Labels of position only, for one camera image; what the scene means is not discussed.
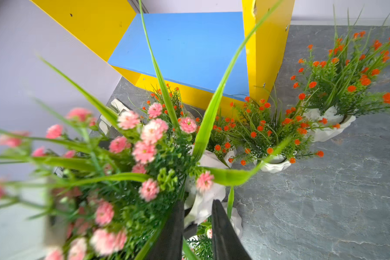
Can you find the orange flower pot far right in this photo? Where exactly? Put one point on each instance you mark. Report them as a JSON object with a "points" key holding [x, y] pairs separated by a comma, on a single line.
{"points": [[335, 91]]}

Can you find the orange flower pot middle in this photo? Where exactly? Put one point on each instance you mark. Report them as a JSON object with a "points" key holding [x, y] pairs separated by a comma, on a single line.
{"points": [[219, 141]]}

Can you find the beige gardening glove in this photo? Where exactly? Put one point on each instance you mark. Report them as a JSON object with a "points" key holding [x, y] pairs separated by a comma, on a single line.
{"points": [[109, 119]]}

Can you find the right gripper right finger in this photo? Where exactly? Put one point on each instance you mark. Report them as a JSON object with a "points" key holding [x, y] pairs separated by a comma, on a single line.
{"points": [[225, 243]]}

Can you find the yellow rack with shelves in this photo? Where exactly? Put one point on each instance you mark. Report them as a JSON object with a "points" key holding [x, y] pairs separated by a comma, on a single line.
{"points": [[193, 50]]}

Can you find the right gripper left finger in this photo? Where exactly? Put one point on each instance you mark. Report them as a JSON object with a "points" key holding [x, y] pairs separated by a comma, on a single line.
{"points": [[169, 243]]}

